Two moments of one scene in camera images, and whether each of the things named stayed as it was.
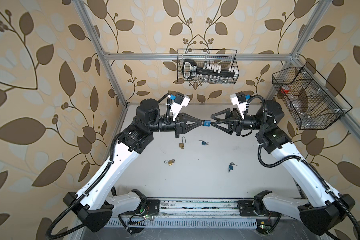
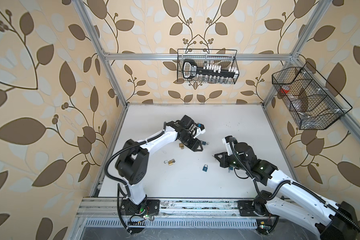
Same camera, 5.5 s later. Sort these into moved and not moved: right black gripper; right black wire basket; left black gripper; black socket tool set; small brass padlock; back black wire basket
Moved: right black gripper; left black gripper
Not moved: small brass padlock; black socket tool set; back black wire basket; right black wire basket
